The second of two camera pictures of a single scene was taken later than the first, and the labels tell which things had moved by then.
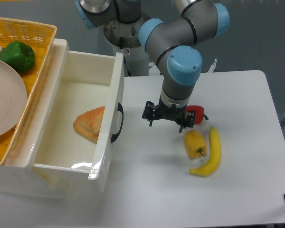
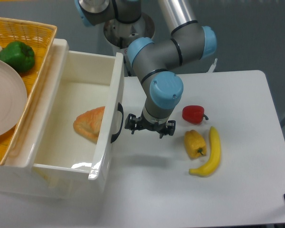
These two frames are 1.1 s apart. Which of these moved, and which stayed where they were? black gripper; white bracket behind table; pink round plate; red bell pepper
Moved: black gripper
Stayed: pink round plate; white bracket behind table; red bell pepper
